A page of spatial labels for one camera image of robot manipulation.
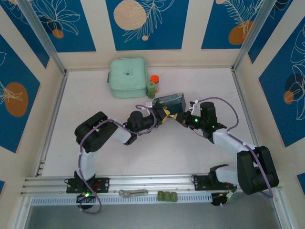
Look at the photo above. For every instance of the dark blue painted box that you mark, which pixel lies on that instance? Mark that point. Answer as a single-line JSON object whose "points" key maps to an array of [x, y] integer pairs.
{"points": [[170, 101]]}

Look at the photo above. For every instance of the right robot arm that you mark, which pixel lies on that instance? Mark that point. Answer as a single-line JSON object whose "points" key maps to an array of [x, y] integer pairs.
{"points": [[257, 171]]}

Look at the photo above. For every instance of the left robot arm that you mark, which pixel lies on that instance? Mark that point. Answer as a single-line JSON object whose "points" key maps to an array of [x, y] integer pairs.
{"points": [[95, 133]]}

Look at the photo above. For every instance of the orange-capped green bottle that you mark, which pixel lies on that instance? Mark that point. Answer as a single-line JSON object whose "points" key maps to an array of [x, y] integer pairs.
{"points": [[150, 89]]}

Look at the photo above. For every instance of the mint green fabric case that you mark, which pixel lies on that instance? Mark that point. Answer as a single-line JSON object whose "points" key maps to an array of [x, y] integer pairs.
{"points": [[126, 78]]}

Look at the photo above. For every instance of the silver metal tool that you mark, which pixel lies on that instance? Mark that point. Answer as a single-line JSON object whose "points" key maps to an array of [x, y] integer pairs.
{"points": [[124, 192]]}

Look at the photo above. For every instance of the green block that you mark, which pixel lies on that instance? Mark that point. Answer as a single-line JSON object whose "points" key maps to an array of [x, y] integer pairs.
{"points": [[174, 196], [160, 196], [167, 196]]}

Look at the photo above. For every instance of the black electronics module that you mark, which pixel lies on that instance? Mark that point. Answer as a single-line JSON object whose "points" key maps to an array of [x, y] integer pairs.
{"points": [[222, 199], [84, 198]]}

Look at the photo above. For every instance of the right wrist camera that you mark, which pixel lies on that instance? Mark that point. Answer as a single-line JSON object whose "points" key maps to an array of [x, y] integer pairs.
{"points": [[193, 107]]}

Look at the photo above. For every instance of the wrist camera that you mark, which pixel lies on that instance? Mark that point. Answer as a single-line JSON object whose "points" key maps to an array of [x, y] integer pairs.
{"points": [[193, 107], [149, 104]]}

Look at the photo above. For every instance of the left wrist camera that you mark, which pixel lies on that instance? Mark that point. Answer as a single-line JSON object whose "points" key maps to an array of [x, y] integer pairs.
{"points": [[149, 104]]}

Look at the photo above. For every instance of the aluminium table side rail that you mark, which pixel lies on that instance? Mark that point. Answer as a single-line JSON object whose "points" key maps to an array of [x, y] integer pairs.
{"points": [[53, 119], [241, 95]]}

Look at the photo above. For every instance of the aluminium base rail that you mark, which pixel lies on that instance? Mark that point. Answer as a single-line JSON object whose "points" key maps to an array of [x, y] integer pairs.
{"points": [[152, 183]]}

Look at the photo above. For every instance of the aluminium frame post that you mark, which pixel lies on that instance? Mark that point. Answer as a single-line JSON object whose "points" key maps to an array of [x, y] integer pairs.
{"points": [[20, 214], [255, 35], [283, 210], [43, 35]]}

